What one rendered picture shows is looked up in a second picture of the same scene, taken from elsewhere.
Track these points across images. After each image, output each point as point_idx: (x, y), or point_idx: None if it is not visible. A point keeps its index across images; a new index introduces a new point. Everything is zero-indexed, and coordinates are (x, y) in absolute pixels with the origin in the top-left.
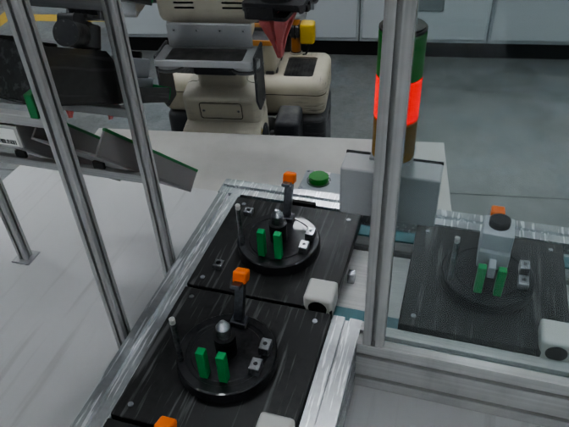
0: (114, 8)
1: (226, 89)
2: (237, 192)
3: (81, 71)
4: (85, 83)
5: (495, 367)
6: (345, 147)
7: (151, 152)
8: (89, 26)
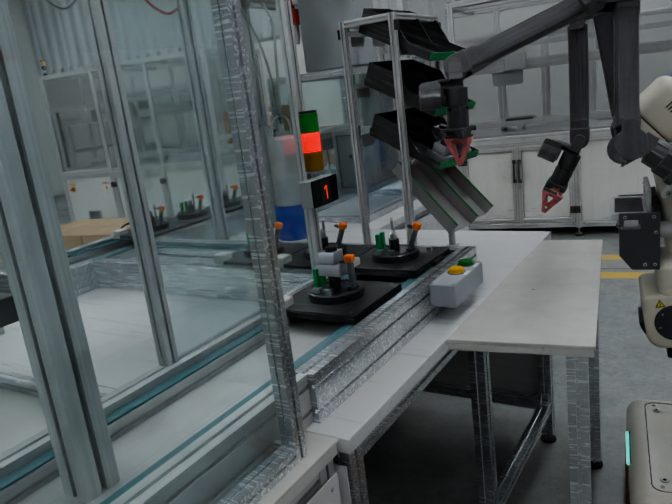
0: (396, 108)
1: (664, 253)
2: (458, 249)
3: (390, 131)
4: (391, 136)
5: None
6: (578, 306)
7: (407, 183)
8: (564, 152)
